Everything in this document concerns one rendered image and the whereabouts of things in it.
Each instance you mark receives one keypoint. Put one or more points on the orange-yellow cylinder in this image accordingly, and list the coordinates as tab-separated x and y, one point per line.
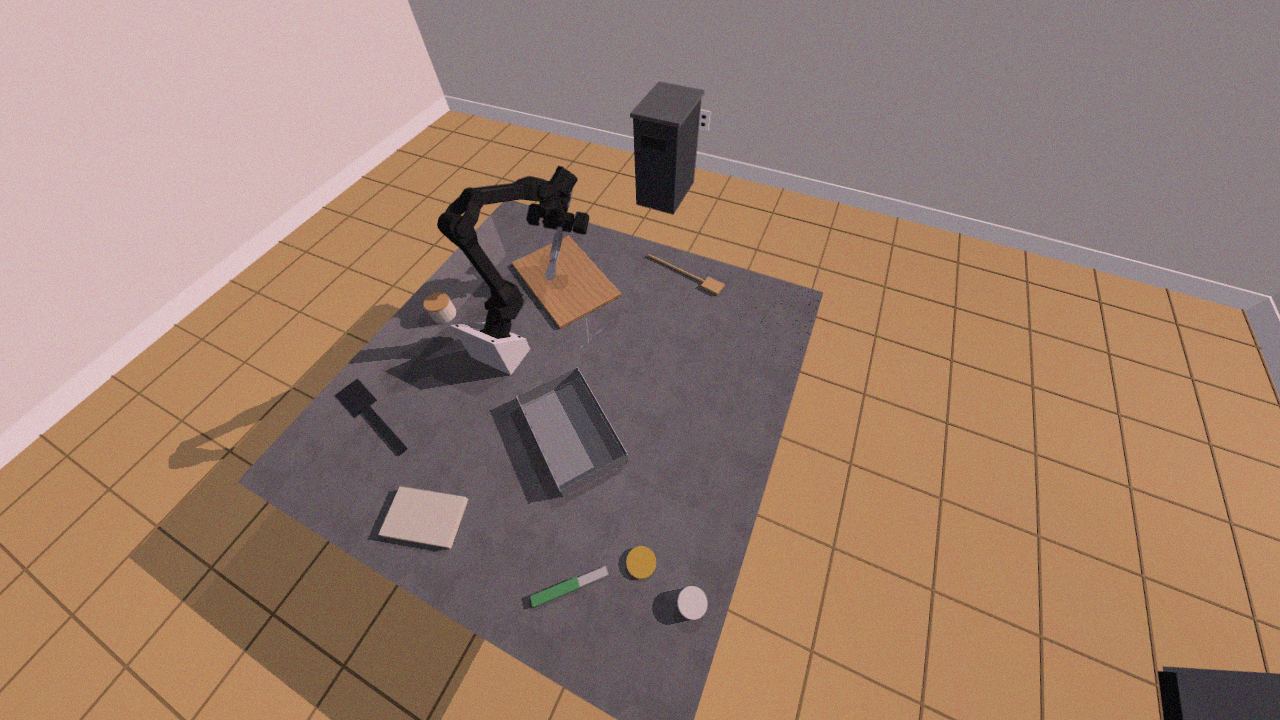
641	562

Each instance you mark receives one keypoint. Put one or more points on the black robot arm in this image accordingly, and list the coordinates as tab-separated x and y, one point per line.
459	229

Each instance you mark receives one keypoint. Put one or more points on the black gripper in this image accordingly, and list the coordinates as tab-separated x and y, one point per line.
564	220

